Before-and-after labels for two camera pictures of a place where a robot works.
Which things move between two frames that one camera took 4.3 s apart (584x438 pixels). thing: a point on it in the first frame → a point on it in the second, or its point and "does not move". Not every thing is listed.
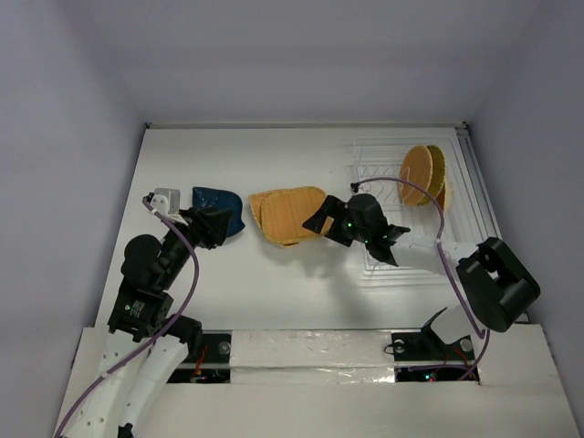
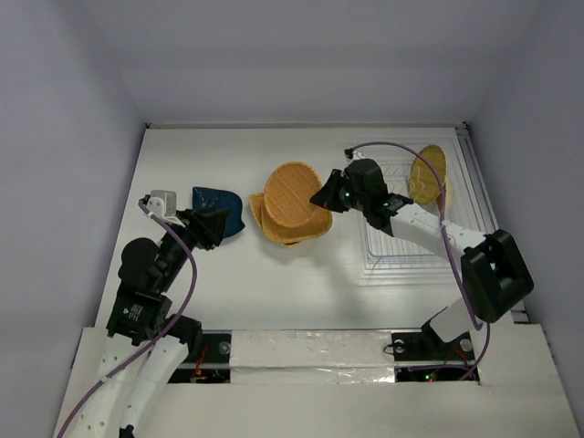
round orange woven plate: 417,167 → 287,192
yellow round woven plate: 439,169 does not move
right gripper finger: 336,209 → 335,192
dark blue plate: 212,199 does not move
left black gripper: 210,226 does not move
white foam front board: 341,383 does not move
